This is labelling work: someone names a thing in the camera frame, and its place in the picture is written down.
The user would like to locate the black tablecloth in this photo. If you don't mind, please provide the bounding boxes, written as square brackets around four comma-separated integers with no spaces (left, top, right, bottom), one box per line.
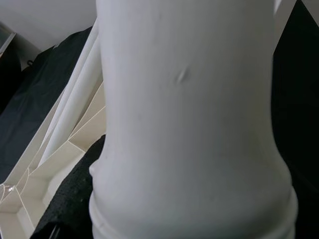
[0,0,319,239]

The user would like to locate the white plastic table top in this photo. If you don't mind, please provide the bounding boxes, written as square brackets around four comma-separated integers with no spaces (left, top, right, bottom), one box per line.
[0,79,108,239]

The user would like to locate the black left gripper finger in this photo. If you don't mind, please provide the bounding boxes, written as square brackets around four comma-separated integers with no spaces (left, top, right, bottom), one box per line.
[28,133,107,239]

